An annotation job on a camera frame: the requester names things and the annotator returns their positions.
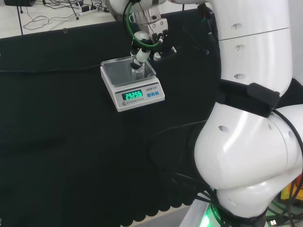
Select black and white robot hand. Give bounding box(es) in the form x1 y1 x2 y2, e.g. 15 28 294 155
129 19 177 71

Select small clear glass beaker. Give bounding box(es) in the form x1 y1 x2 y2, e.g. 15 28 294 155
130 61 145 80

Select white electronic balance steel pan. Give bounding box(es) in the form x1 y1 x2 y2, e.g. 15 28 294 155
100 56 166 113

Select white power strip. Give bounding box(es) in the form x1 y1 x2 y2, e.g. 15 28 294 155
78 5 98 17

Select black bench cloth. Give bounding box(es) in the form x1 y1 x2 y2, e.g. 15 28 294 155
0 9 303 227

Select black box on floor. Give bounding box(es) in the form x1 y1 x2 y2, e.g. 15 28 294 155
4 0 36 7

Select yellow stop button box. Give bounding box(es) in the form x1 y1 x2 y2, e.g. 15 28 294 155
280 174 303 202

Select green cable loop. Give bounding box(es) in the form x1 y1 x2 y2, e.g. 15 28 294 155
122 0 164 48

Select black hanging wrist cable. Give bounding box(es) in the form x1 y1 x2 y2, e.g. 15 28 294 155
181 4 214 55

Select black cable across cloth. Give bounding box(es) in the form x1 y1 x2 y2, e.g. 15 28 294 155
146 119 209 171

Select tangled black floor cables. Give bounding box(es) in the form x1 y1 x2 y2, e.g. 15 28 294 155
17 0 82 32

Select black strap on arm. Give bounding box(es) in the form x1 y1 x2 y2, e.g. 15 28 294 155
216 79 281 119

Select black cable bundle at base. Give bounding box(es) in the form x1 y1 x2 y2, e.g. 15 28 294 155
165 172 229 215

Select black cable from strap box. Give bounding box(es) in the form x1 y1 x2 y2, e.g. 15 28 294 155
269 108 303 173

